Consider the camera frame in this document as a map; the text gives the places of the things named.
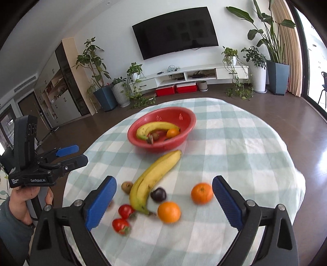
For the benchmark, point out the bushy plant white pot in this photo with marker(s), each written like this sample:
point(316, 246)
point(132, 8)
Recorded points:
point(257, 65)

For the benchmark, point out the red storage box left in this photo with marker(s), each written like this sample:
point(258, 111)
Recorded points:
point(165, 91)

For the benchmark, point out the tall plant blue pot left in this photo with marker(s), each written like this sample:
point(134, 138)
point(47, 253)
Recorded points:
point(97, 91)

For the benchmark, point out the person's left forearm sleeve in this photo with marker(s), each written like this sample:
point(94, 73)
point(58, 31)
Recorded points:
point(15, 236)

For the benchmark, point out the small grey pot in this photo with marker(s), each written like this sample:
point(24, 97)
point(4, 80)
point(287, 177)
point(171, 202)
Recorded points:
point(202, 86)

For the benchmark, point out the red tomato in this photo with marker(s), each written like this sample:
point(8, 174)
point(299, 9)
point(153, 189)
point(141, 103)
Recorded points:
point(121, 226)
point(126, 211)

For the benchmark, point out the black balcony chair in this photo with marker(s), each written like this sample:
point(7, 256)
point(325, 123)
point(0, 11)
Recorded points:
point(324, 75)

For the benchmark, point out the small tangerine top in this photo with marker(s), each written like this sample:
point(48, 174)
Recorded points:
point(202, 193)

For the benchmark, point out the green white checkered tablecloth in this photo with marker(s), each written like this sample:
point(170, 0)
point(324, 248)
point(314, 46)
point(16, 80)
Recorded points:
point(226, 141)

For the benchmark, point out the trailing pothos on console left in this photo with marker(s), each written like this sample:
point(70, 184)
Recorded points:
point(133, 90)

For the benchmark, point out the brown longan fruit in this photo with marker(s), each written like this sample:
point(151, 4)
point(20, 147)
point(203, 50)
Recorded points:
point(126, 187)

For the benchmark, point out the red storage box right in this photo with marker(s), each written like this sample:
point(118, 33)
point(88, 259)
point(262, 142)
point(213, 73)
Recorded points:
point(186, 87)

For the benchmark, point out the dark cherry with stem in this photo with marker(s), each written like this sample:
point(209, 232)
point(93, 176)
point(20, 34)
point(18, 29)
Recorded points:
point(158, 195)

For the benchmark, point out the black wall television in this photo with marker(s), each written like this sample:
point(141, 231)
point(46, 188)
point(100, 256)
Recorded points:
point(175, 31)

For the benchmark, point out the large orange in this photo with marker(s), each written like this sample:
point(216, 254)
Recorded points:
point(169, 212)

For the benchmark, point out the person's left hand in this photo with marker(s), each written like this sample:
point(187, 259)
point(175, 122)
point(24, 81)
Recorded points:
point(17, 203)

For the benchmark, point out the trailing pothos on console right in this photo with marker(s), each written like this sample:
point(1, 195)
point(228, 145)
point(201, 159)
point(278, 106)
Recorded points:
point(238, 89)

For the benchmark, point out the long yellow banana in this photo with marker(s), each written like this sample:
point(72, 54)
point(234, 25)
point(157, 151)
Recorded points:
point(141, 189)

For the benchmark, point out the red plastic colander bowl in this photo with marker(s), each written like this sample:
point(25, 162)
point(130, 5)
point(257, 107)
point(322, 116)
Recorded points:
point(184, 118)

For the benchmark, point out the trailing pothos on console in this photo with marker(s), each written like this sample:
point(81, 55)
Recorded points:
point(238, 89)
point(133, 90)

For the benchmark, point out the white cabinet shelving unit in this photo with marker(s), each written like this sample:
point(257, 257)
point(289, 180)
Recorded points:
point(61, 88)

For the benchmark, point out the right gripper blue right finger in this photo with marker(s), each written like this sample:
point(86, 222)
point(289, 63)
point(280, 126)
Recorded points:
point(230, 200)

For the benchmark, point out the orange tangerine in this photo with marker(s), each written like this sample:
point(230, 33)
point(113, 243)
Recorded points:
point(173, 132)

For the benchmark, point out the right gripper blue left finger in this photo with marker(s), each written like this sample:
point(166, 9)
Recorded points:
point(97, 201)

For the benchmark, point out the white tv console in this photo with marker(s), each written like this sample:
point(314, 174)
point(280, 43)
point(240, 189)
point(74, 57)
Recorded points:
point(212, 73)

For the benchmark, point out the plant in white ribbed pot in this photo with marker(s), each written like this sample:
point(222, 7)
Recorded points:
point(120, 93)

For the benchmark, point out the beige curtain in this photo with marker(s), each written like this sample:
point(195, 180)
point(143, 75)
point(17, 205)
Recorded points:
point(290, 38)

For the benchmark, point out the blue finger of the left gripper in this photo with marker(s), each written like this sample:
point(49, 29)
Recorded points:
point(62, 152)
point(68, 165)

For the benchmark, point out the large leaf plant blue pot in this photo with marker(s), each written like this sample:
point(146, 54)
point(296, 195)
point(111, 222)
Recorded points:
point(278, 69)

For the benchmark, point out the curved yellow banana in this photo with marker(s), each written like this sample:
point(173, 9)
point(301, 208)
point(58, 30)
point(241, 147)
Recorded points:
point(144, 131)

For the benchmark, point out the red storage box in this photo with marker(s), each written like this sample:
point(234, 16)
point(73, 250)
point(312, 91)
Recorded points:
point(186, 87)
point(165, 91)

